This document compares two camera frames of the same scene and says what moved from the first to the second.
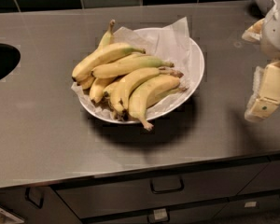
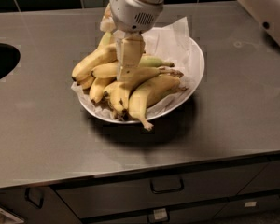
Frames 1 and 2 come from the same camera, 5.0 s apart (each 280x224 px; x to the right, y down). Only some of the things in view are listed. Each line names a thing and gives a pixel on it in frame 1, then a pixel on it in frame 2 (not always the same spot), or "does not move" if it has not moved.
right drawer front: (273, 176) does not move
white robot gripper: (277, 28) → (132, 13)
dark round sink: (4, 58) does not move
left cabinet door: (34, 205) does not move
